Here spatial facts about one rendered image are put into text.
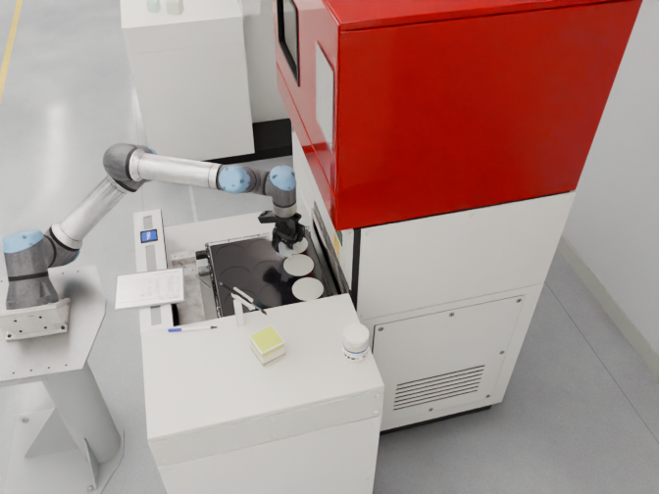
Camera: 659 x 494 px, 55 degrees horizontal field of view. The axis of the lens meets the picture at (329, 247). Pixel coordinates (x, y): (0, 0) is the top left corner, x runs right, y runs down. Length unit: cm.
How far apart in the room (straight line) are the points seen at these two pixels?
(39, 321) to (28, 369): 15
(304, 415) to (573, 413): 156
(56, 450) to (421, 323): 158
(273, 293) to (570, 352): 166
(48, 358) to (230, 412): 67
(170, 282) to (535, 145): 114
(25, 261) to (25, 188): 215
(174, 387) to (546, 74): 125
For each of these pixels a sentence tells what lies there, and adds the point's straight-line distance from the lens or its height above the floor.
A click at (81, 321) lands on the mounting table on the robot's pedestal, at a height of 82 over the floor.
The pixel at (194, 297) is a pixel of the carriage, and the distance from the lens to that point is 206.
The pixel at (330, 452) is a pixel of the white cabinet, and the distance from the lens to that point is 194.
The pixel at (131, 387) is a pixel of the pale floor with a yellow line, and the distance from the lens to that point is 299.
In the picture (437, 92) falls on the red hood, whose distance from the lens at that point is 157.
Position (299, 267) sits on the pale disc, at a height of 90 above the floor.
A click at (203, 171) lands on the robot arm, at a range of 182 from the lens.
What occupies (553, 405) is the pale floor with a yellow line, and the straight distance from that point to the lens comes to 299.
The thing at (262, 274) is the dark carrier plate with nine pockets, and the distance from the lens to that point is 207.
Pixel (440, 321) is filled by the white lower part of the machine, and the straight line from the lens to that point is 218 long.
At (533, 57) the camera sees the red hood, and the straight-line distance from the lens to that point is 165.
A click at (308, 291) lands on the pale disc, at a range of 201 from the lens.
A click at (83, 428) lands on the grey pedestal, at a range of 259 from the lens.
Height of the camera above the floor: 239
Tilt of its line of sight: 44 degrees down
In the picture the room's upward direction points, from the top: 1 degrees clockwise
